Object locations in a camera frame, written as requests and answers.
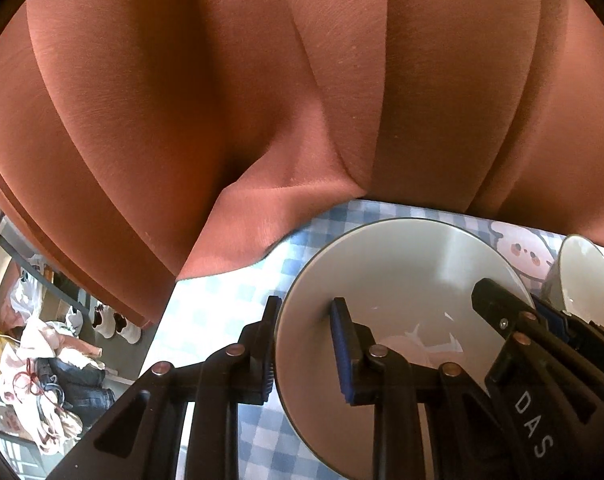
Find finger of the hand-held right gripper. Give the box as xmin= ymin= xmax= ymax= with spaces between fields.
xmin=531 ymin=292 xmax=604 ymax=366
xmin=471 ymin=277 xmax=604 ymax=480

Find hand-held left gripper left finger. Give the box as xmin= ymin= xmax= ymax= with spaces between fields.
xmin=46 ymin=295 xmax=283 ymax=480

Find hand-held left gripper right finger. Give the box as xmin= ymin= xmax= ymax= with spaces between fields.
xmin=330 ymin=297 xmax=518 ymax=480

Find white cup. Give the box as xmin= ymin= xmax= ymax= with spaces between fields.
xmin=541 ymin=234 xmax=604 ymax=326

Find large white bowl blue pattern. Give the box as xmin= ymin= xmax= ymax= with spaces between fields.
xmin=274 ymin=217 xmax=533 ymax=480

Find blue checkered printed tablecloth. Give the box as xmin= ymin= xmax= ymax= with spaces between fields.
xmin=136 ymin=199 xmax=604 ymax=480

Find white shoe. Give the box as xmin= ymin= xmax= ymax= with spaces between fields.
xmin=94 ymin=305 xmax=116 ymax=337
xmin=112 ymin=312 xmax=142 ymax=345

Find blue jeans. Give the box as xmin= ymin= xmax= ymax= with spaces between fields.
xmin=49 ymin=357 xmax=116 ymax=428

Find pink and white cloth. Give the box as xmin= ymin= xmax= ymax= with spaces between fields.
xmin=12 ymin=321 xmax=102 ymax=363

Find orange curtain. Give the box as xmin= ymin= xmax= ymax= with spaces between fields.
xmin=0 ymin=0 xmax=604 ymax=328

